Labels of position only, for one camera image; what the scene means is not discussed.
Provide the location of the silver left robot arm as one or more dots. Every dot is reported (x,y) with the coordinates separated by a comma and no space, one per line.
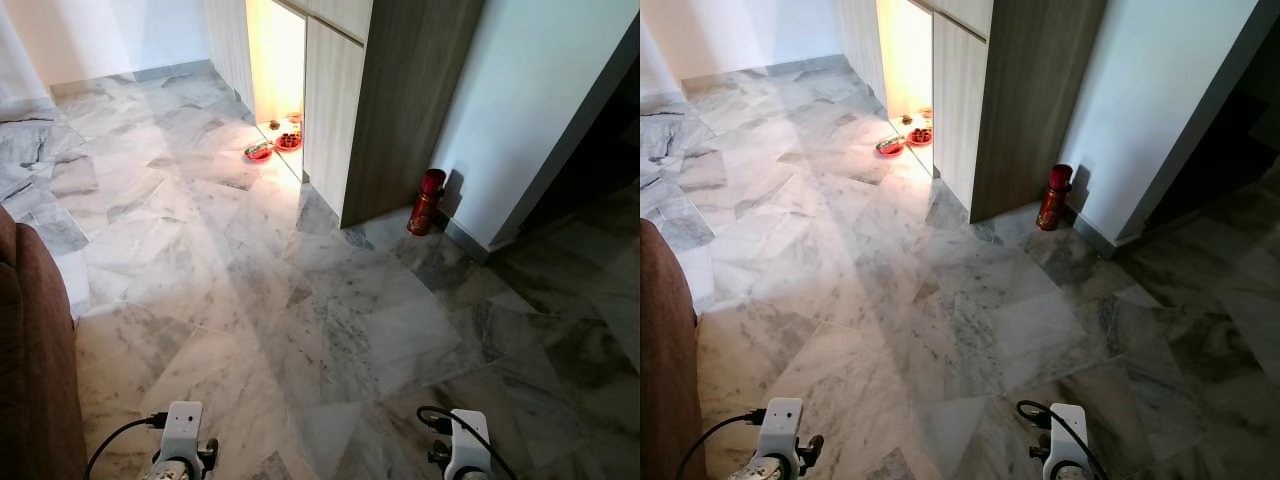
(172,471)
(765,470)

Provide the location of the brown fabric sofa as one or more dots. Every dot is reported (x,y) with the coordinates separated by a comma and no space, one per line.
(35,360)
(665,370)

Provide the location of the red metal canister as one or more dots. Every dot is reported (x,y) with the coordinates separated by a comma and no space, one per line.
(1054,200)
(427,205)

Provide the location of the red bowl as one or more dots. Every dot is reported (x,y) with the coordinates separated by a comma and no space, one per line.
(920,137)
(890,147)
(289,141)
(259,152)

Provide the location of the tall wooden cabinet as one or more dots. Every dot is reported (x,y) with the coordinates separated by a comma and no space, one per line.
(400,100)
(1030,100)

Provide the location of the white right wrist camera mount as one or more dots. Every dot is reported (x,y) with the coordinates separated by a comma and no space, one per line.
(466,445)
(1068,440)

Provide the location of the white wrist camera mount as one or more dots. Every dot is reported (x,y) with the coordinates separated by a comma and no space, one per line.
(782,425)
(466,445)
(1068,440)
(183,428)

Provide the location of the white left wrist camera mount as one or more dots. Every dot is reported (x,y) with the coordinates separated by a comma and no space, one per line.
(782,425)
(183,428)

